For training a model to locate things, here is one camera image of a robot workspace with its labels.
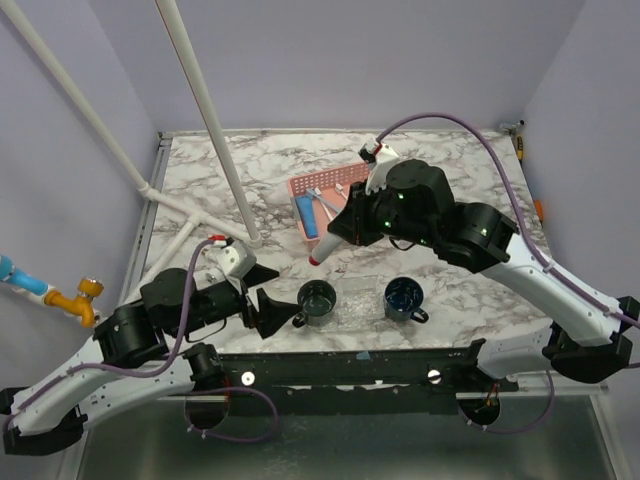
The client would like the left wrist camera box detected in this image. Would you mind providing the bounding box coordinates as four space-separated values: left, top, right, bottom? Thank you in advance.
211 238 257 280

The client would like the pink perforated plastic basket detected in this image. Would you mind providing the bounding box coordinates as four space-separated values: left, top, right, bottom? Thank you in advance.
286 162 368 250

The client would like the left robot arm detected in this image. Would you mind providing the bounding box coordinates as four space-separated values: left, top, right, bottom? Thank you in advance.
1 265 301 456

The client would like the white toothpaste tube red cap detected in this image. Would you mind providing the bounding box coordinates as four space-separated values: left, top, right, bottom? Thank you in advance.
309 232 344 266

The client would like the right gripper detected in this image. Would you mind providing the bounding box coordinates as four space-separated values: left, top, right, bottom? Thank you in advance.
327 178 435 250

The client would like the white pvc pipe frame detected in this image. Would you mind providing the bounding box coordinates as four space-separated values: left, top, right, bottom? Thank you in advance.
1 1 262 280

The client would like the purple cable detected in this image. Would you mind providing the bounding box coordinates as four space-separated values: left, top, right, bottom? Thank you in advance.
374 113 640 435
2 235 280 444

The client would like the blue toothpaste tube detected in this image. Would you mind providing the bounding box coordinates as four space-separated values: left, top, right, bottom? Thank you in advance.
295 196 318 239

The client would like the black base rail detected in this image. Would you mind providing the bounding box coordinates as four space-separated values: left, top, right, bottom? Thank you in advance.
219 341 518 416

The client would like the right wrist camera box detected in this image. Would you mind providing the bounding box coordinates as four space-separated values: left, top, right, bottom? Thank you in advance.
359 138 400 195

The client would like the dark green mug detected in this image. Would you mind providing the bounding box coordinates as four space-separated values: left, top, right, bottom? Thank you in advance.
292 280 337 328

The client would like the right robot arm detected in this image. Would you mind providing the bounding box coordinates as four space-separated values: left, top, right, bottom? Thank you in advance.
309 159 639 392

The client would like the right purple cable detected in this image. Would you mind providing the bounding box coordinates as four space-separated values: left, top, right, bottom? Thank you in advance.
374 113 640 435

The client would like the silver corner bracket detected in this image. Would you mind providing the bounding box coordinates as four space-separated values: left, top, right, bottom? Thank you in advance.
499 119 525 135

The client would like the light blue toothbrush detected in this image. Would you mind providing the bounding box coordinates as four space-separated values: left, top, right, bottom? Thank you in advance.
306 189 342 213

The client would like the yellow brass tap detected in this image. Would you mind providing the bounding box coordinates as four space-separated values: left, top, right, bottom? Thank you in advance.
44 277 104 328

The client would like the blue hose connector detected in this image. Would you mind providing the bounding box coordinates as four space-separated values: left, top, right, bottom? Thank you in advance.
0 255 49 296

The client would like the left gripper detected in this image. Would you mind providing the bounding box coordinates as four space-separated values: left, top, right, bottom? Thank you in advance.
171 264 304 339

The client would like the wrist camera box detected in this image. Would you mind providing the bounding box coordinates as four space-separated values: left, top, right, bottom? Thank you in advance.
359 138 400 195
211 238 257 280

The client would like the white toothbrush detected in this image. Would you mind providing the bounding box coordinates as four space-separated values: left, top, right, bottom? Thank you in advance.
334 183 348 199

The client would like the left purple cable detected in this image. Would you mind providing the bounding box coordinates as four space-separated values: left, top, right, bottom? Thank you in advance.
2 235 280 444

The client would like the dark blue mug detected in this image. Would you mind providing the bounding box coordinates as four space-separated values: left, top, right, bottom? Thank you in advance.
383 277 430 324

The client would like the yellow black tool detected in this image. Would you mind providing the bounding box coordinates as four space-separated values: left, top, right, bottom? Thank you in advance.
515 135 524 163

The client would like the orange clip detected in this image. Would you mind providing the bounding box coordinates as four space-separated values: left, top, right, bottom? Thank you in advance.
534 200 544 222

